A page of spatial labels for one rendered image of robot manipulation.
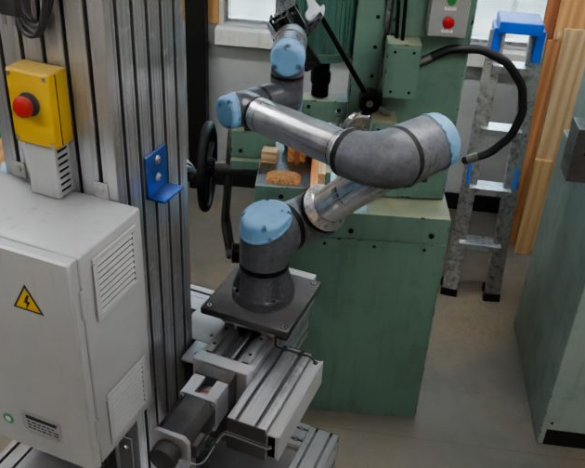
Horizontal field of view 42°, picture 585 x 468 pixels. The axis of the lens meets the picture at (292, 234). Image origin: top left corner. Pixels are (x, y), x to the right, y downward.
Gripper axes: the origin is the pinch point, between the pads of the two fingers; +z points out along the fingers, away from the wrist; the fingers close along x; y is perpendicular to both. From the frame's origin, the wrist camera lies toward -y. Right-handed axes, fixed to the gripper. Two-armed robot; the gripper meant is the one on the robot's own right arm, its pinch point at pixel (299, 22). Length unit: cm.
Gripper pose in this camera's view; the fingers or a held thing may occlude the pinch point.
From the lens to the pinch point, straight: 200.8
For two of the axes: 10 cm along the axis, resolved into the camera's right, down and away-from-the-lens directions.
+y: -5.1, -7.4, -4.3
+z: 0.5, -5.2, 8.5
